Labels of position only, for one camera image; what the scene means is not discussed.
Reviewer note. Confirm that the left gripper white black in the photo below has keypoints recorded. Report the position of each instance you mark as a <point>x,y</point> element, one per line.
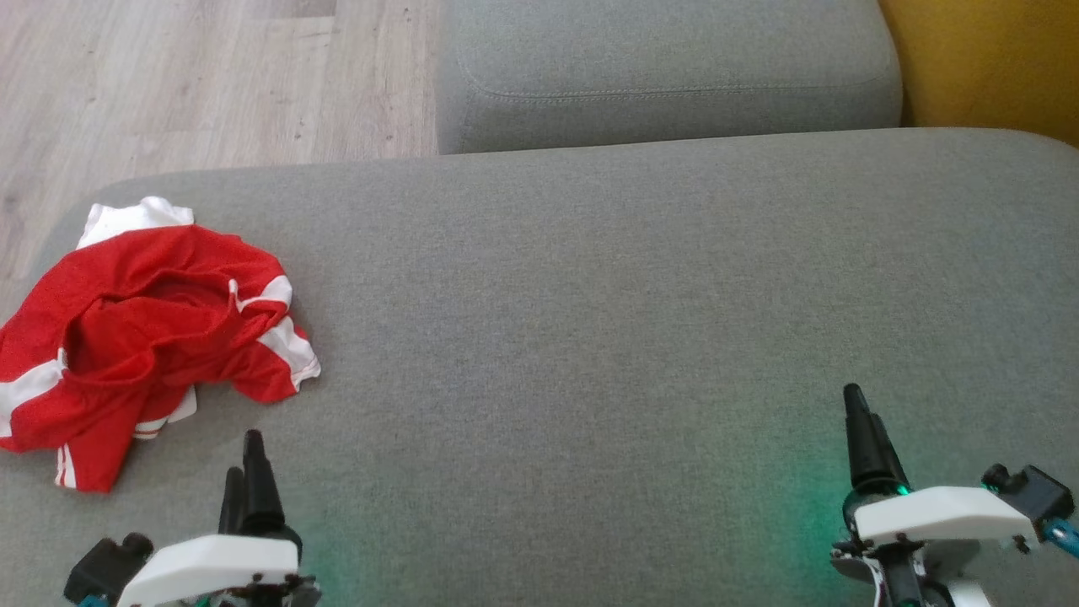
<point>211,569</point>

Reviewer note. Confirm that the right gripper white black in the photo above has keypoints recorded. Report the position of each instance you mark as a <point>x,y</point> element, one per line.
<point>936,514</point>

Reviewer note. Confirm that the red garment with white bands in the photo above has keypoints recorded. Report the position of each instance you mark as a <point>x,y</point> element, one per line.
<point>169,337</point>

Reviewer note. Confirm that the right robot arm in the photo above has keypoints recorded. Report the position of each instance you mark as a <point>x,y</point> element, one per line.
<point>969,594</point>

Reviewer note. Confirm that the grey sofa seat cushion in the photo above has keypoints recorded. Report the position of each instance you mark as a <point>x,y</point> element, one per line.
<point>590,337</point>

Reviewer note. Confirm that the mustard yellow upholstered furniture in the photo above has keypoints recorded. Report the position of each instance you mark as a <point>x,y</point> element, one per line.
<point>995,59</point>

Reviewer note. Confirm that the grey sofa block cushion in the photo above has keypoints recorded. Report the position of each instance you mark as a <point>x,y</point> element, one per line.
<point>674,67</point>

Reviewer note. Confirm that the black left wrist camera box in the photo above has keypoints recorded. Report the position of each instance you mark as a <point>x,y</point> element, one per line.
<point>101,565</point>

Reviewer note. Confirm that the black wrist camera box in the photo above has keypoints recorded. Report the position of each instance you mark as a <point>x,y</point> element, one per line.
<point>1033,493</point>
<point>101,565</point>

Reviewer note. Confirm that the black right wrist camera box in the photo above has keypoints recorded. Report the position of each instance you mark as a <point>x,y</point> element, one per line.
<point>1033,493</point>

